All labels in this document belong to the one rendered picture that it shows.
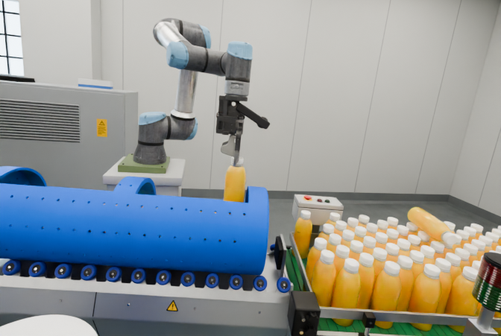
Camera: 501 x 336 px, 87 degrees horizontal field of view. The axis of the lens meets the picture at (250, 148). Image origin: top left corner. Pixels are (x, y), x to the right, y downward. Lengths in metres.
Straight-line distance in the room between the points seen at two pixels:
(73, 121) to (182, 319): 1.91
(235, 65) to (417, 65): 4.22
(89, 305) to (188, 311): 0.29
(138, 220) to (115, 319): 0.33
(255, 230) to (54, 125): 2.08
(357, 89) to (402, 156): 1.39
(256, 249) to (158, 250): 0.28
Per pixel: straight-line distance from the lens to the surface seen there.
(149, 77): 3.65
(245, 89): 0.80
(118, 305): 1.02
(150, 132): 1.28
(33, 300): 1.12
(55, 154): 2.65
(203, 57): 0.85
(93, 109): 2.48
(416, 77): 4.86
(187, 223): 0.81
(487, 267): 0.77
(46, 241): 0.97
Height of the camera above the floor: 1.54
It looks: 12 degrees down
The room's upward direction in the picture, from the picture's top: 6 degrees clockwise
